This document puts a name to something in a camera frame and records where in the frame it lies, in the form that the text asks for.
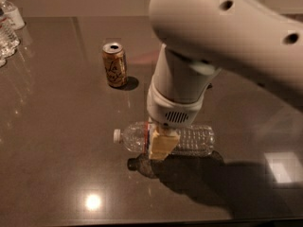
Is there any clear ribbed water bottle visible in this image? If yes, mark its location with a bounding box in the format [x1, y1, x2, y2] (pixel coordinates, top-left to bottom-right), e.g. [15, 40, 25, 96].
[0, 9, 20, 58]

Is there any clear plastic water bottle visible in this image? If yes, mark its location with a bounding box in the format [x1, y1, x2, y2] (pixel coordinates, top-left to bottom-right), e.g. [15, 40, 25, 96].
[113, 121, 215, 159]

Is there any water bottle with white label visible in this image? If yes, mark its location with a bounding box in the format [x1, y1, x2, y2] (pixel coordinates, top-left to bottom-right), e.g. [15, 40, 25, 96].
[0, 0, 26, 30]

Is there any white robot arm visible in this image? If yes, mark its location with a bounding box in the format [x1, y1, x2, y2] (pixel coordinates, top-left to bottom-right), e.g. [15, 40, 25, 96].
[147, 0, 303, 160]

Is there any gold soda can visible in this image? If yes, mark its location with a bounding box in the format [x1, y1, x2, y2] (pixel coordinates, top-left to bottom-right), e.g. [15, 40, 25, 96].
[102, 42, 128, 88]

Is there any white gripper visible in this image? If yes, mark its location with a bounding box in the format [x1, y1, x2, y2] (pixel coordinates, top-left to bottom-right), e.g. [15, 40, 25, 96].
[147, 44, 221, 160]

